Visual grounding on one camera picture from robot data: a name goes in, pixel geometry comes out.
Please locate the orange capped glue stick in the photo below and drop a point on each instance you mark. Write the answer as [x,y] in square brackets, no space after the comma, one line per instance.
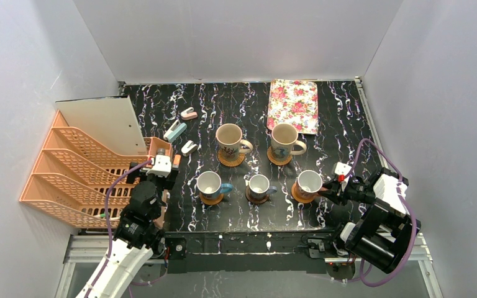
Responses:
[176,161]

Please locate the light wooden coaster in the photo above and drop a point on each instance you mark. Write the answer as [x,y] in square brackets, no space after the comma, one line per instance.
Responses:
[295,195]
[211,201]

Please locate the woven rattan coaster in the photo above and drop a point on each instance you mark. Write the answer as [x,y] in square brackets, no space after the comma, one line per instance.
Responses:
[230,163]
[275,161]

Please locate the floral tray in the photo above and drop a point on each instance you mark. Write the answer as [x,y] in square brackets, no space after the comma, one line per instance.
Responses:
[294,102]

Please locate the small grey heart mug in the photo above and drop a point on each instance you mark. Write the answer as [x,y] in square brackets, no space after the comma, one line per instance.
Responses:
[261,184]

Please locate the pink floral mug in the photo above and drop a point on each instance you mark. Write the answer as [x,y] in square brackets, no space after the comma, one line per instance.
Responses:
[309,183]

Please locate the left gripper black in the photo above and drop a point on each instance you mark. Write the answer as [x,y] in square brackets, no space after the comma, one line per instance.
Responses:
[140,167]

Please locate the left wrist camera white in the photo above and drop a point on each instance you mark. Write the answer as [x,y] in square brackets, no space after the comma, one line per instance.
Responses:
[160,166]

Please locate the dark walnut wooden coaster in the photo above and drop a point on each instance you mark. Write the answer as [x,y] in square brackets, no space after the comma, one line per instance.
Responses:
[256,198]

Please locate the orange mesh file rack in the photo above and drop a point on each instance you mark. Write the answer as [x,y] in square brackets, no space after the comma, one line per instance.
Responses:
[71,177]

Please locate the tall beige mug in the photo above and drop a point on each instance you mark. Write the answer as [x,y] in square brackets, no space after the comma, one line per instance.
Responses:
[284,141]

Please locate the white folder board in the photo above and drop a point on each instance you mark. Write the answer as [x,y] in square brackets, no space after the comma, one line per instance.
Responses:
[109,120]

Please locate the blue mug white inside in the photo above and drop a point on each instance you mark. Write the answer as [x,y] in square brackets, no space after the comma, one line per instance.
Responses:
[210,184]

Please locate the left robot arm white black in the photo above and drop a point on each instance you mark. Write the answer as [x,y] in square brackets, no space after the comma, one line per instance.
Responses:
[137,235]

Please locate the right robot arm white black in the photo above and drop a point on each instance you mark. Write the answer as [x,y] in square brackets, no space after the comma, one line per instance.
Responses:
[383,233]

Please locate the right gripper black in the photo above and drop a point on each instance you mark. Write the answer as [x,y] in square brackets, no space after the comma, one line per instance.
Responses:
[341,194]

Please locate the pink mini stapler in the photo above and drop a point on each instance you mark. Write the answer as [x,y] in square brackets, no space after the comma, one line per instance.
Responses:
[188,114]

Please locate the blue white stapler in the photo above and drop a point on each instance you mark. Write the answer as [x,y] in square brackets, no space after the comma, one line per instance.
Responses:
[174,131]

